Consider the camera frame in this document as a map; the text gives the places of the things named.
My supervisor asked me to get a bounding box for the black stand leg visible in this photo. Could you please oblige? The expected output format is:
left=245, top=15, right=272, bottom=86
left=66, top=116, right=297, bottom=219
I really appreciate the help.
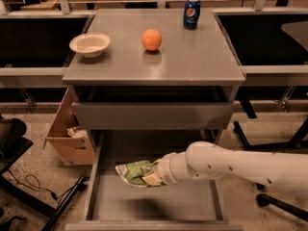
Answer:
left=41, top=176, right=90, bottom=231

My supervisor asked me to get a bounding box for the open grey middle drawer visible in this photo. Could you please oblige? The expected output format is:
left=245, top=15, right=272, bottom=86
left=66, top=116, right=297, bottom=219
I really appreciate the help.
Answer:
left=65, top=130, right=244, bottom=231

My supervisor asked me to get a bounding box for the black cable on floor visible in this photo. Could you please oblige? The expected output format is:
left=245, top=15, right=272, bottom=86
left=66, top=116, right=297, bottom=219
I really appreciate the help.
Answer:
left=6, top=168, right=76, bottom=202

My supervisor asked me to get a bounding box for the blue pepsi can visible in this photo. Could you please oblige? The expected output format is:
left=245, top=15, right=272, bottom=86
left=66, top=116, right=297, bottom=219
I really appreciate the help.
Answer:
left=183, top=0, right=200, bottom=30

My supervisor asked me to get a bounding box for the white paper bowl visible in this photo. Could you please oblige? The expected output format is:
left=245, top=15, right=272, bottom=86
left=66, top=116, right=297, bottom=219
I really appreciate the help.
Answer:
left=69, top=33, right=111, bottom=58

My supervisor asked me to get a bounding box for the black chair base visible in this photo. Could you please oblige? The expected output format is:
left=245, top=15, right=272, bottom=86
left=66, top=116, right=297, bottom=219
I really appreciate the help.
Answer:
left=233, top=118, right=308, bottom=221

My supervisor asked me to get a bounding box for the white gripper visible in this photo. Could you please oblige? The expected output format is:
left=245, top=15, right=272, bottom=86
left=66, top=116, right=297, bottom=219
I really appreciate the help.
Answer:
left=141, top=153, right=178, bottom=187

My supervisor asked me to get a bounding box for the orange fruit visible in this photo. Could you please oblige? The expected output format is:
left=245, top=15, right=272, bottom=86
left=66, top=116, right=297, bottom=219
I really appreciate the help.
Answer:
left=141, top=29, right=163, bottom=51

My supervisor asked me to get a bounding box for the cardboard box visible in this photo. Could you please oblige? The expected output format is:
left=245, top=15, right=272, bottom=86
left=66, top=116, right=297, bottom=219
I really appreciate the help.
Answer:
left=46, top=90, right=94, bottom=166

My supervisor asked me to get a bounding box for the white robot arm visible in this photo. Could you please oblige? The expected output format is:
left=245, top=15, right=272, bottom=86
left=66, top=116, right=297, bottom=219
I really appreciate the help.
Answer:
left=141, top=141, right=308, bottom=199

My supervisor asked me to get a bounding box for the black office chair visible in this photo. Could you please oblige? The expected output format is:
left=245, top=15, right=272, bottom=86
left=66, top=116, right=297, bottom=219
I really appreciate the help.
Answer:
left=0, top=118, right=56, bottom=231

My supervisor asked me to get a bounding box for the closed grey top drawer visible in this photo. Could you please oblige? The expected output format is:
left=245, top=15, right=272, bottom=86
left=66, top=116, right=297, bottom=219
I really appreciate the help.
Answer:
left=72, top=102, right=233, bottom=130

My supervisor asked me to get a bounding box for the grey drawer cabinet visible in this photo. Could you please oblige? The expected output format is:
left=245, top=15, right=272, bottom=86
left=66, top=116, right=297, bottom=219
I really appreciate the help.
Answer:
left=63, top=9, right=245, bottom=151

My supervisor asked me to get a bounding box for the green jalapeno chip bag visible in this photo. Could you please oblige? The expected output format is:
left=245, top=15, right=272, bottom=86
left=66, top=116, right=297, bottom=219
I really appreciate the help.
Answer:
left=115, top=161, right=155, bottom=188

